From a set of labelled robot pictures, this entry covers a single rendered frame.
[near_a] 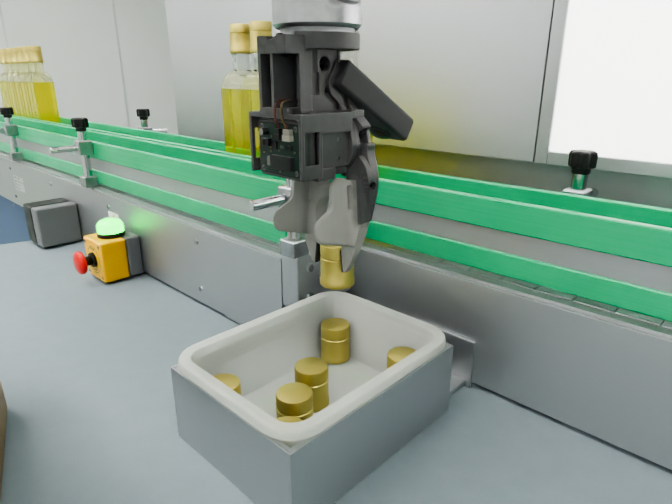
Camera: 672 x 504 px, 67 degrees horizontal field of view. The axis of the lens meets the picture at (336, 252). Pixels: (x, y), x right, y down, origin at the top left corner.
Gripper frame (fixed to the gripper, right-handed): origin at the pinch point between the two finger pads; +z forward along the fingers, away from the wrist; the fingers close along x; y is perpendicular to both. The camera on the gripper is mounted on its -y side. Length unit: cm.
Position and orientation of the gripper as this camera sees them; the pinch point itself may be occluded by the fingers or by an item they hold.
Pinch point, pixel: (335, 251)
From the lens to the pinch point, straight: 51.1
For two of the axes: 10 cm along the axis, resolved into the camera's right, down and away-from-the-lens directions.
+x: 7.0, 2.3, -6.8
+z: 0.0, 9.5, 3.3
